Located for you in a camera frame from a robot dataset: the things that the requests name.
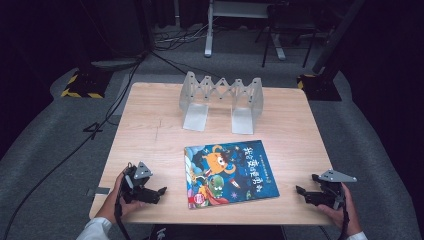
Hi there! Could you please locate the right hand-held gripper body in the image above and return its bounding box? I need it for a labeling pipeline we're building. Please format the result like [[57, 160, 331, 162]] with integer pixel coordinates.
[[303, 169, 358, 211]]

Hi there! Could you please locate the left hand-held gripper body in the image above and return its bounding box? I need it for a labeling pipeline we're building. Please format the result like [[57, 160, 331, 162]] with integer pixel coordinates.
[[120, 161, 162, 205]]

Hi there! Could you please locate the person's left hand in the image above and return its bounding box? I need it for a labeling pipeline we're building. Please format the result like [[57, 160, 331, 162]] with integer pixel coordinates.
[[94, 171, 148, 224]]

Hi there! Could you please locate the person's right hand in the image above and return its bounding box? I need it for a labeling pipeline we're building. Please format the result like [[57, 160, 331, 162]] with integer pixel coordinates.
[[316, 182, 364, 237]]

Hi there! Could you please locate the person's right white sleeve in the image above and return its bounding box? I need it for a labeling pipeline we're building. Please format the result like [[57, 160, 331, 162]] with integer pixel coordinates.
[[346, 231, 370, 240]]

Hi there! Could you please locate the person's white sleeve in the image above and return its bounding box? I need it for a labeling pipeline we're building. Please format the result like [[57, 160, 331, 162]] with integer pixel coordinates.
[[346, 231, 370, 240], [75, 216, 114, 240]]

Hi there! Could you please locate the person's left white sleeve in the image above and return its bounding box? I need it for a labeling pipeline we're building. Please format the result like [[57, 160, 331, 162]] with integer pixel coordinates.
[[75, 216, 114, 240]]

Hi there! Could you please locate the person's dark lap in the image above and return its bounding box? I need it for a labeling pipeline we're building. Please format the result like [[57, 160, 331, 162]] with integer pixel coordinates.
[[145, 224, 288, 240]]

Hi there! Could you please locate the blue picture book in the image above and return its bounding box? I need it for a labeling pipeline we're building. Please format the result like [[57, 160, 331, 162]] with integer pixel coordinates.
[[183, 139, 281, 210]]

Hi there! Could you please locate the yellow black striped stand base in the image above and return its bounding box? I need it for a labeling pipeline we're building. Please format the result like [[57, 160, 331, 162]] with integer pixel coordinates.
[[60, 69, 114, 100], [296, 73, 343, 102]]

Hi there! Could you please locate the translucent expandable book stand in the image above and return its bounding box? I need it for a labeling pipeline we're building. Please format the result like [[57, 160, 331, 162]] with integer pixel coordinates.
[[178, 70, 265, 136]]

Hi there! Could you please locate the black chair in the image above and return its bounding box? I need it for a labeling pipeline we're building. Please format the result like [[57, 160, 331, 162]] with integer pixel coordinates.
[[254, 1, 318, 69]]

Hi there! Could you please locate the right hand-held gripper cable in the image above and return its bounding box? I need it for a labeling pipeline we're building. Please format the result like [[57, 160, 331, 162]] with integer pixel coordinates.
[[337, 199, 350, 240]]

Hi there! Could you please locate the hand-held gripper cable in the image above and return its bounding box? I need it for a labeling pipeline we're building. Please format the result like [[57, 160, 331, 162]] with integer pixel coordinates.
[[337, 199, 350, 240], [113, 196, 133, 240]]

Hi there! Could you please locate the left hand-held gripper cable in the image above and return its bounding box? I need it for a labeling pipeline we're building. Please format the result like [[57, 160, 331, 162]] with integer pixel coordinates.
[[113, 196, 133, 240]]

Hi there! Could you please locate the long black floor cable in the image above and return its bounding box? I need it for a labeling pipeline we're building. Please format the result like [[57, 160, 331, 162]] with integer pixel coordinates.
[[0, 49, 149, 240]]

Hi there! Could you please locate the black slanted post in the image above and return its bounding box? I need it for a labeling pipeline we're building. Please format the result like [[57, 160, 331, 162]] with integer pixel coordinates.
[[311, 0, 367, 76]]

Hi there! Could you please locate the bundle of floor cables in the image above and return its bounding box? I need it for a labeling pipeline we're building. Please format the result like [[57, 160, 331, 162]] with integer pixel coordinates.
[[152, 23, 216, 53]]

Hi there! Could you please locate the white desk frame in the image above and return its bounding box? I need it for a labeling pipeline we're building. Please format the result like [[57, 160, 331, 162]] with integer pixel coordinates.
[[203, 0, 288, 62]]

